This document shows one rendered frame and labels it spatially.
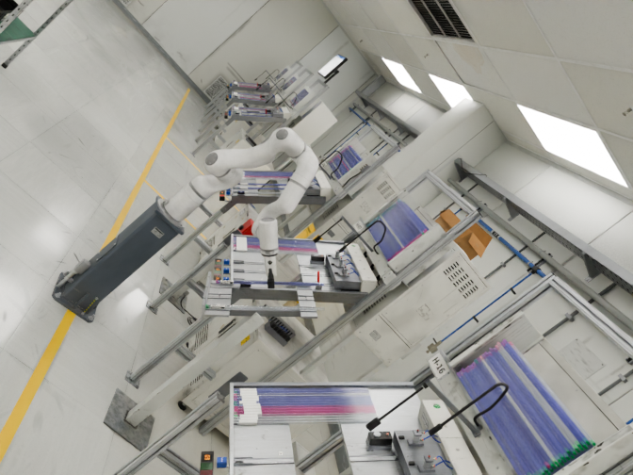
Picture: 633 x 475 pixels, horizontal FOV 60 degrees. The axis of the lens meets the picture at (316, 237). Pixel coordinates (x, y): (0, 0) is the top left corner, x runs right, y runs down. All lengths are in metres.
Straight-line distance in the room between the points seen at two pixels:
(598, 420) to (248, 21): 10.12
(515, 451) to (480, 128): 4.84
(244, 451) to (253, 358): 1.17
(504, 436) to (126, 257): 1.95
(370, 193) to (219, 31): 7.52
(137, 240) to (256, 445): 1.36
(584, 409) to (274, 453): 1.00
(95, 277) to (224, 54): 8.67
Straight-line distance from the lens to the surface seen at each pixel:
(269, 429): 1.96
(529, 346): 2.20
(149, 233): 2.85
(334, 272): 2.90
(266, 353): 2.97
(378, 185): 4.21
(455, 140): 6.21
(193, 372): 2.63
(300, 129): 7.34
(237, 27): 11.26
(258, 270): 2.98
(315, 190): 4.17
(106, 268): 2.96
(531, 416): 1.84
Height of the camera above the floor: 1.61
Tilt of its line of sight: 9 degrees down
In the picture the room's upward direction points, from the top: 51 degrees clockwise
